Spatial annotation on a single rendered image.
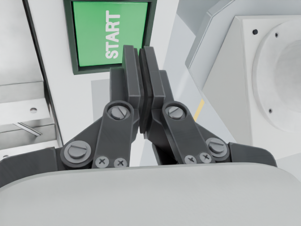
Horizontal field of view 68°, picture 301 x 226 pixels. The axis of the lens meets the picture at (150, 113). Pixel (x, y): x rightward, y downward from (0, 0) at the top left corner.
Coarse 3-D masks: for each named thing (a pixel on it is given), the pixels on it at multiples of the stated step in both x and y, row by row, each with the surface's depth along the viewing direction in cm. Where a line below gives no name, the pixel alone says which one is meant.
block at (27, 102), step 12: (12, 84) 25; (24, 84) 25; (36, 84) 25; (0, 96) 23; (12, 96) 23; (24, 96) 24; (36, 96) 24; (0, 108) 23; (12, 108) 24; (24, 108) 24; (36, 108) 25; (48, 108) 26; (0, 120) 24; (12, 120) 25; (24, 120) 25
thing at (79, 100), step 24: (48, 0) 12; (168, 0) 15; (48, 24) 13; (168, 24) 16; (48, 48) 15; (48, 72) 16; (72, 72) 16; (72, 96) 18; (96, 96) 20; (72, 120) 20; (144, 144) 28
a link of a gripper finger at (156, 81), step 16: (144, 48) 12; (144, 64) 11; (144, 80) 10; (160, 80) 10; (144, 96) 10; (160, 96) 9; (144, 112) 10; (160, 112) 10; (144, 128) 11; (160, 128) 10; (160, 144) 10; (208, 144) 9; (224, 144) 9; (224, 160) 9
